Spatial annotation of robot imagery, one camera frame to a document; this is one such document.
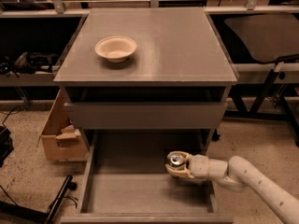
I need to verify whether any closed grey top drawer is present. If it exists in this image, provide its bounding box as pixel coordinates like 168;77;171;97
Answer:
64;103;226;129

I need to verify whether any white paper bowl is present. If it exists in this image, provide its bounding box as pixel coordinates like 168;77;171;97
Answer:
94;36;137;63

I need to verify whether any black headset on shelf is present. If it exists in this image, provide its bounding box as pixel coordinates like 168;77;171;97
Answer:
0;52;59;75

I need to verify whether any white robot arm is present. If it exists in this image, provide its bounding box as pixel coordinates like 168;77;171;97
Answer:
165;151;299;224

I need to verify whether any grey drawer cabinet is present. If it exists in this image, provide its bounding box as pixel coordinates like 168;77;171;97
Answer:
55;7;237;148

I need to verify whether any open grey middle drawer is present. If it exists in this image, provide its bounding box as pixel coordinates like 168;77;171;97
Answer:
61;131;233;224

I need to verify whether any brown cardboard box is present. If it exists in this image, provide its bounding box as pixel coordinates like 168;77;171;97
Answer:
41;91;89;161

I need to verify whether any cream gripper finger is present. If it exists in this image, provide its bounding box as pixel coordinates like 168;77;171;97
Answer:
165;164;193;178
167;151;190;166

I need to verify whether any black case at left edge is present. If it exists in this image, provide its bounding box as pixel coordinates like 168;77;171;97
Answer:
0;126;14;167

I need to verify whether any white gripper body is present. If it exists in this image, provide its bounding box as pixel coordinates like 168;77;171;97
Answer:
188;155;228;180

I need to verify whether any black stand leg with wheel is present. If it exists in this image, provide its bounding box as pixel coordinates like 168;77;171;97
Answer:
0;175;78;224

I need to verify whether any blue silver redbull can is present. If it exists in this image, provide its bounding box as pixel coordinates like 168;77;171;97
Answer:
168;153;185;168

